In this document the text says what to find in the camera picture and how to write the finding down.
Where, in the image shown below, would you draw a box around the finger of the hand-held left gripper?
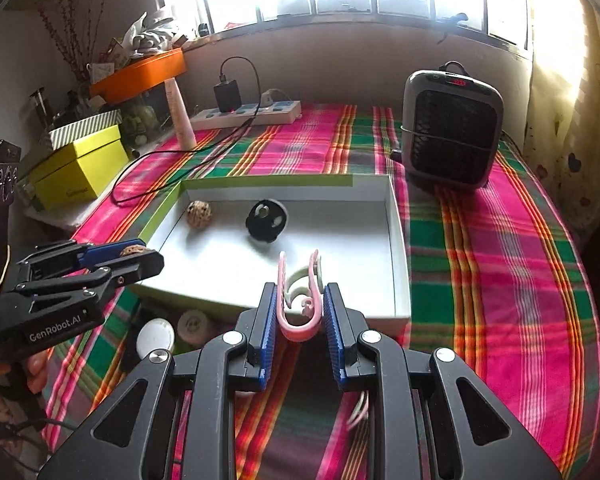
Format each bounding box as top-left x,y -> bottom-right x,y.
14,250 -> 166,312
19,238 -> 149,282

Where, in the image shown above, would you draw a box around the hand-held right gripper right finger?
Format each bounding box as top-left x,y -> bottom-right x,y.
322,282 -> 563,480

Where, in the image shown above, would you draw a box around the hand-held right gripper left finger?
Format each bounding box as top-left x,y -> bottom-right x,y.
37,282 -> 281,480

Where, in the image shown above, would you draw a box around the pink oval case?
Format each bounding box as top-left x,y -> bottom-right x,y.
277,250 -> 326,343

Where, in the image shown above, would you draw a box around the white shallow box green rim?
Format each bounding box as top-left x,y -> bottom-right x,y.
130,172 -> 412,328

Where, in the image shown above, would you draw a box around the person's left hand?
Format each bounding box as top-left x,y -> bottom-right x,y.
24,347 -> 51,395

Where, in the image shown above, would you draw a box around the white round lid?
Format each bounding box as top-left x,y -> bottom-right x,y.
136,319 -> 175,361

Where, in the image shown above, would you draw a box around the yellow-green box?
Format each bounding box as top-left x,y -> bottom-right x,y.
27,125 -> 131,211

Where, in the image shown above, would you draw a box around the black round disc holder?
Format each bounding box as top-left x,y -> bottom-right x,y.
244,200 -> 288,243

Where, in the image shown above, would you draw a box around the striped box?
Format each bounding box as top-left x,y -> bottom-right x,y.
47,109 -> 123,151

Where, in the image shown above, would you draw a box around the pale green figurine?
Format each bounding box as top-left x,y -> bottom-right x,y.
122,102 -> 158,146

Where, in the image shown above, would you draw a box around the white lotion tube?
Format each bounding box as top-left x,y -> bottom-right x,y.
164,78 -> 197,150

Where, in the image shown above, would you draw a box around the orange box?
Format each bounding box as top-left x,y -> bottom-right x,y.
89,47 -> 187,103

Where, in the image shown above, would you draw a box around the pink green plaid cloth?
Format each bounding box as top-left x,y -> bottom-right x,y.
40,102 -> 600,480

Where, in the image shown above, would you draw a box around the black charger adapter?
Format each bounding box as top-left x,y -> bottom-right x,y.
214,80 -> 242,112

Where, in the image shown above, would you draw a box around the white power strip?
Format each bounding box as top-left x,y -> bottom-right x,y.
189,100 -> 302,131

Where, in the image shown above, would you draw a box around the dried branches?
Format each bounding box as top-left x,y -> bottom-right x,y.
35,0 -> 98,86

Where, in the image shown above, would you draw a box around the white plug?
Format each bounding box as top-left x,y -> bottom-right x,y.
258,89 -> 293,108

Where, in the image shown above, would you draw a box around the white grey cloth bundle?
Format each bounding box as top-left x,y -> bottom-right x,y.
122,10 -> 177,56

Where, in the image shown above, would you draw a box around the grey black space heater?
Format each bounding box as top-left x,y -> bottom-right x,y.
399,60 -> 505,191

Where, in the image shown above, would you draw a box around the cream patterned curtain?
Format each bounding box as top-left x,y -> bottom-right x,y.
522,0 -> 600,241

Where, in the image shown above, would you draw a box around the black charger cable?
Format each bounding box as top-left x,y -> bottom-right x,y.
111,56 -> 262,207

